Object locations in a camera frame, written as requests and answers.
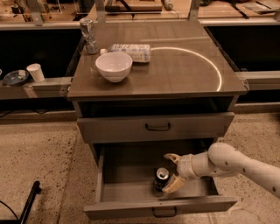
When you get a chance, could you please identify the black top drawer handle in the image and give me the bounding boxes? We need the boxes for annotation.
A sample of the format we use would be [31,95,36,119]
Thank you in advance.
[145,123,172,131]

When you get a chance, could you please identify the black middle drawer handle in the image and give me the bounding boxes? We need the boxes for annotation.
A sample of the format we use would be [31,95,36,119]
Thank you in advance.
[151,206,178,218]

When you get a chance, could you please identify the white paper cup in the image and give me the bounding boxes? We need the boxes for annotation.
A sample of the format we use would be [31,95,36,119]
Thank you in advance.
[26,63,45,82]

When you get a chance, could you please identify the black chair leg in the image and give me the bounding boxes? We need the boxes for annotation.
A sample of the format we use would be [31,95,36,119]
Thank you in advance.
[0,180,41,224]

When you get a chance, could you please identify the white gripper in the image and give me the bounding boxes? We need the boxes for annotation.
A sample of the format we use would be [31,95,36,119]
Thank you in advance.
[163,152,212,193]

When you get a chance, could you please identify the clear plastic water bottle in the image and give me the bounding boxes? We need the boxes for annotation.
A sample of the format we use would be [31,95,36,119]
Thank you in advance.
[100,44,151,63]

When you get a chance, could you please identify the dark blue pepsi can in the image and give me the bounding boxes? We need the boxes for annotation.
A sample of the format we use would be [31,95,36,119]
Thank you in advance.
[154,167,170,192]

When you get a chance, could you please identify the black drawer handle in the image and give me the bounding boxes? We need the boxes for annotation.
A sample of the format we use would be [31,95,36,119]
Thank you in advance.
[151,206,178,218]
[145,123,172,131]

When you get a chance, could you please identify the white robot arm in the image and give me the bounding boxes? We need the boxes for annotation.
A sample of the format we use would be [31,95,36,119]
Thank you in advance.
[163,142,280,198]

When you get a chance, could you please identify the grey top drawer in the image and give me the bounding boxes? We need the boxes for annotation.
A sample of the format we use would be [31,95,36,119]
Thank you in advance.
[77,112,235,144]

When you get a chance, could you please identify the crushed silver can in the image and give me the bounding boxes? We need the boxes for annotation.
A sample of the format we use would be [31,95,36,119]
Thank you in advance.
[80,17,98,54]

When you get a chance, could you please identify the grey open middle drawer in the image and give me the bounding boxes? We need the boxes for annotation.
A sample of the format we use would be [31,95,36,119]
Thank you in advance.
[84,140,237,221]

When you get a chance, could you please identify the white ceramic bowl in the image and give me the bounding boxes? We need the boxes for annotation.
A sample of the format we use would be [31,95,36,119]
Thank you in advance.
[95,52,133,82]

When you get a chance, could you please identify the grey drawer cabinet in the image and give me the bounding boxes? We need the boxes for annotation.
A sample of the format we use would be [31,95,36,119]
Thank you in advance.
[66,19,249,167]

